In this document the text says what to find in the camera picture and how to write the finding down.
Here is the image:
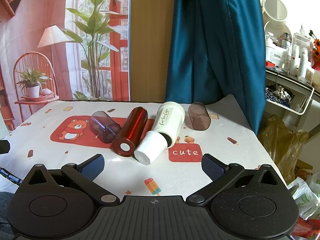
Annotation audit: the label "white wire shelf rack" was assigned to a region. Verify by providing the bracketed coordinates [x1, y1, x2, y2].
[265, 68, 319, 115]

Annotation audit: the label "yellow plastic bag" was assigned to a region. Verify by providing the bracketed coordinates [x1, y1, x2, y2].
[258, 115, 309, 184]

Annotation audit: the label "round white vanity mirror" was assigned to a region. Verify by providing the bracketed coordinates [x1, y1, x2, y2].
[261, 0, 287, 25]

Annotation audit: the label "white cartoon bear tablecloth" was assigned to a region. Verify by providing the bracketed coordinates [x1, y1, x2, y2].
[0, 94, 287, 201]

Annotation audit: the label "blue-grey transparent plastic cup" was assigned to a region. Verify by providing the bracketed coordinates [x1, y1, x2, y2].
[89, 111, 121, 144]

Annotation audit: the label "red metallic tumbler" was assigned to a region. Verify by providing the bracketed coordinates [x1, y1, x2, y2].
[112, 107, 148, 157]

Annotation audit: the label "white coffee tumbler with text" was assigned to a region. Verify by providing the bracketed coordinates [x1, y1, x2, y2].
[152, 101, 185, 148]

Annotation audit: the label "white plastic shopping bag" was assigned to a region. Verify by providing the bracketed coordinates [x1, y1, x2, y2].
[287, 172, 319, 220]

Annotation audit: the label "printed living room backdrop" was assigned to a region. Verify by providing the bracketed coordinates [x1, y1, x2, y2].
[1, 0, 130, 130]

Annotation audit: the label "clear cosmetics organizer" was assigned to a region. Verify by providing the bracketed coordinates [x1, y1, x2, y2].
[290, 25, 313, 80]

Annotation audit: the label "orange artificial flowers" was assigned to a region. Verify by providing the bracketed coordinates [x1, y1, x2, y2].
[309, 30, 320, 71]

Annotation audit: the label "teal blue curtain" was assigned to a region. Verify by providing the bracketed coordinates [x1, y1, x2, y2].
[165, 0, 266, 132]

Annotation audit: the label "white plastic cup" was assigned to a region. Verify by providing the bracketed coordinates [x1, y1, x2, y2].
[134, 131, 168, 165]

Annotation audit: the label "brown transparent plastic cup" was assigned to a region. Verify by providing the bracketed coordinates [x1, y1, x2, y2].
[188, 102, 211, 131]

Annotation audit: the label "white cosmetic bottle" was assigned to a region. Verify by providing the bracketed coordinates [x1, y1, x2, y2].
[297, 47, 309, 79]

